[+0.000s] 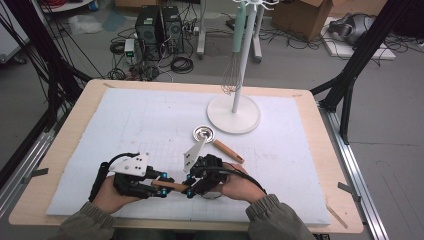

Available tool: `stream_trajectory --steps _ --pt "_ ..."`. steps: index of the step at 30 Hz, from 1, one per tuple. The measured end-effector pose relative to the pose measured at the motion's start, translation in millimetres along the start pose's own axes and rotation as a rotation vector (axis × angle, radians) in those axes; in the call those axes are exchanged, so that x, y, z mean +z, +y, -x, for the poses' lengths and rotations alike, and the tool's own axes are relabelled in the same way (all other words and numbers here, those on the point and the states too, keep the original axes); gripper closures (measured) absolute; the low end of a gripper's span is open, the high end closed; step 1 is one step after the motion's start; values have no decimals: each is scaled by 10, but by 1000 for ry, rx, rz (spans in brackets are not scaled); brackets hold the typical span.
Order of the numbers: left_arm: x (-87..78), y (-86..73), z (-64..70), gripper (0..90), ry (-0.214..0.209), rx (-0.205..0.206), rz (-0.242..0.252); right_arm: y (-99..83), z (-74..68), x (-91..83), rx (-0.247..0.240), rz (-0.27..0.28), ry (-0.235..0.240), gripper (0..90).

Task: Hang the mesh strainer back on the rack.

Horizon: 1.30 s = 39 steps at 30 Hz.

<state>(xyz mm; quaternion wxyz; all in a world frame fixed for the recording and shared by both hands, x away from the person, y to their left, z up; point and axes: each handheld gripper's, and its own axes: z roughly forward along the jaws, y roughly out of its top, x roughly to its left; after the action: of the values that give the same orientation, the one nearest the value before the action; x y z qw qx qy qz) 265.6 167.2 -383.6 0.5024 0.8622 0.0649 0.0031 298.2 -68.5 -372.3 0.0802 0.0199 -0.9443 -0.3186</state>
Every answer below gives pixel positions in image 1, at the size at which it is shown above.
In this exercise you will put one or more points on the clear plastic bag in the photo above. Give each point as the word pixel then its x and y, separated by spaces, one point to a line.
pixel 85 24

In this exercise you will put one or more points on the white slab on floor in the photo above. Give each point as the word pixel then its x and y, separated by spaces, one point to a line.
pixel 383 51

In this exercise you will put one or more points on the aluminium rail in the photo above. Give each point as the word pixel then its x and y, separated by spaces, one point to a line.
pixel 20 173
pixel 360 173

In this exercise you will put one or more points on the black frame struts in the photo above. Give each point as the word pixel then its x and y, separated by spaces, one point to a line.
pixel 360 50
pixel 43 50

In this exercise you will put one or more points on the slim black computer tower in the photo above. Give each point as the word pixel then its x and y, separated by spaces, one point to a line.
pixel 173 30

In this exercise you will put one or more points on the person's left hand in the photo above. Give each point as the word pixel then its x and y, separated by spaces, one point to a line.
pixel 110 200

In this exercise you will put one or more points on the brown cardboard box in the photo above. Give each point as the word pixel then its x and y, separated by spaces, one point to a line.
pixel 300 16

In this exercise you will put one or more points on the thin wooden stick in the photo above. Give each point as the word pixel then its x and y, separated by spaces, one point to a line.
pixel 336 216

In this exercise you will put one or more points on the grey metal bracket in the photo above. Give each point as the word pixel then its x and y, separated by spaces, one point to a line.
pixel 36 173
pixel 348 190

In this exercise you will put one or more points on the large black computer tower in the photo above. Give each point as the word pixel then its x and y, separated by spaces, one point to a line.
pixel 148 33

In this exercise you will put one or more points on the white utensil rack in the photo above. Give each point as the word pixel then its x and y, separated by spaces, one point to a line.
pixel 233 118

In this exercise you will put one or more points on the grey headset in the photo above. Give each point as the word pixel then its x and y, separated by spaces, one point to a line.
pixel 353 28

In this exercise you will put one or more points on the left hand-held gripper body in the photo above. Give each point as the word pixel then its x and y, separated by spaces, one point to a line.
pixel 131 165

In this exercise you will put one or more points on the small white device green display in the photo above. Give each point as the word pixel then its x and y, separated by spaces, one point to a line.
pixel 129 46

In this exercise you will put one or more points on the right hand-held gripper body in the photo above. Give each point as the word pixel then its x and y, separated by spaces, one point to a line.
pixel 210 170

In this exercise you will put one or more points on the white stand leg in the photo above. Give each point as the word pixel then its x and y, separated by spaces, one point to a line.
pixel 201 33
pixel 257 43

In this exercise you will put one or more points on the white foam board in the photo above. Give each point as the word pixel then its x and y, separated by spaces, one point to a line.
pixel 150 126

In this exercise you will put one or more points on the person's right hand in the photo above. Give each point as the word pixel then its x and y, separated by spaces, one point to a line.
pixel 240 186

